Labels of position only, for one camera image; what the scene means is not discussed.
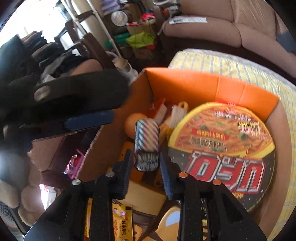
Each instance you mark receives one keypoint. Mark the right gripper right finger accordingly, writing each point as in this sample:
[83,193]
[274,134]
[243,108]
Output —
[227,219]

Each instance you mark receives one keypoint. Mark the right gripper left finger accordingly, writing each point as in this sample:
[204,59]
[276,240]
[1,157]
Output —
[65,218]

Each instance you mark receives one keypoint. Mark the round instant noodle bowl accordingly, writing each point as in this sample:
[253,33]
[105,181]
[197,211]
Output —
[229,143]

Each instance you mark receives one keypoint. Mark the checkered small pouch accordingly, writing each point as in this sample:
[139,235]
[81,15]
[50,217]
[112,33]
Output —
[146,145]

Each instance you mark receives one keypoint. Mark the yellow snack packet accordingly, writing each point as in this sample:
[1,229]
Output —
[122,221]

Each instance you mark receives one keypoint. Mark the orange ball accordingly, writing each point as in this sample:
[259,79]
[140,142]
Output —
[130,123]

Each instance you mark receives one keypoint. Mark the orange cardboard box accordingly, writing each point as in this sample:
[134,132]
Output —
[271,100]

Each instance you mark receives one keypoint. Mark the green bag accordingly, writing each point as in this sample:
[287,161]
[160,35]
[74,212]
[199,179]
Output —
[141,40]

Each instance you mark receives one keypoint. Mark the white paper sheet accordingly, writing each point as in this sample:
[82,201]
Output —
[187,19]

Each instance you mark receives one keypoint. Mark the brown three-seat sofa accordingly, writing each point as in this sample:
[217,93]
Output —
[253,30]

